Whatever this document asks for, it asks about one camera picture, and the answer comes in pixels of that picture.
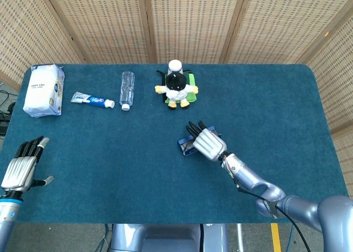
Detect teal carpet table mat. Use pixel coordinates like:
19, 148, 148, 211
0, 63, 349, 224

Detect clear plastic water bottle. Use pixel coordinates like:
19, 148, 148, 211
119, 71, 136, 111

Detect blue white toothpaste tube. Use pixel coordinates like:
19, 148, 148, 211
71, 91, 115, 109

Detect black white plush penguin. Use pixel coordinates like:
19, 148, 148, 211
154, 59, 199, 110

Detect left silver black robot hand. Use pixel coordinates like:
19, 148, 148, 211
1, 135, 55, 194

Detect grey-blue robot torso base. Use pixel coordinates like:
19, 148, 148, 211
110, 223, 229, 252

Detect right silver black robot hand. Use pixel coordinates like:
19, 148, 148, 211
186, 120, 227, 162

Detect woven bamboo screen panel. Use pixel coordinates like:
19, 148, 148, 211
42, 0, 154, 65
143, 0, 249, 65
220, 0, 353, 65
299, 3, 353, 186
0, 0, 86, 90

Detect blue and white box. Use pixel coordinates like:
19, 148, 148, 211
178, 126, 223, 157

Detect black floor cables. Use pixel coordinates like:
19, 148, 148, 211
0, 89, 17, 136

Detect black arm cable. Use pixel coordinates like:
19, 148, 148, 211
236, 184, 308, 252

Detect white tissue pack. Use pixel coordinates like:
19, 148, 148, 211
23, 64, 66, 118

